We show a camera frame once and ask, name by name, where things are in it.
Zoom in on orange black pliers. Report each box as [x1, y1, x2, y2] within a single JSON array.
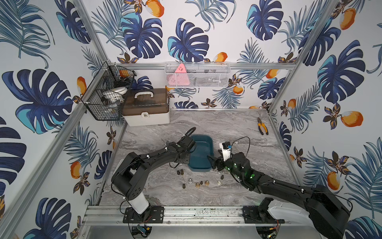
[[257, 117, 269, 135]]

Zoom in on teal plastic storage box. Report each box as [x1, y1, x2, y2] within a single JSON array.
[[188, 134, 214, 172]]

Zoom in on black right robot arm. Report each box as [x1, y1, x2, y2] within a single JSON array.
[[208, 152, 350, 239]]

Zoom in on black wire basket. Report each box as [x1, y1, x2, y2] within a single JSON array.
[[81, 62, 137, 121]]

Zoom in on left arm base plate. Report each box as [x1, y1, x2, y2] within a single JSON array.
[[123, 206, 165, 224]]

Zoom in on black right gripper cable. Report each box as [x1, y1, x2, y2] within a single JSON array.
[[229, 136, 251, 157]]

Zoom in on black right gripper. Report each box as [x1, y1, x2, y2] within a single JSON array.
[[207, 154, 244, 181]]

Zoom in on aluminium front rail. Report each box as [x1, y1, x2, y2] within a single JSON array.
[[83, 203, 313, 227]]

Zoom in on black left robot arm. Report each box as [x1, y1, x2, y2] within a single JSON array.
[[111, 135, 195, 215]]

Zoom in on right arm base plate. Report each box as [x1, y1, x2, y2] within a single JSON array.
[[242, 206, 285, 224]]

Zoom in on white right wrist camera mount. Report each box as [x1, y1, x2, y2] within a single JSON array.
[[219, 141, 232, 161]]

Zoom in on white mesh wall shelf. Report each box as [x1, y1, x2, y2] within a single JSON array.
[[164, 62, 231, 88]]

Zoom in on pink triangle card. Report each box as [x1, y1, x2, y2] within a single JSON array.
[[168, 63, 190, 87]]

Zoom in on white storage case brown lid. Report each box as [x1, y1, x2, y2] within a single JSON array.
[[121, 88, 170, 126]]

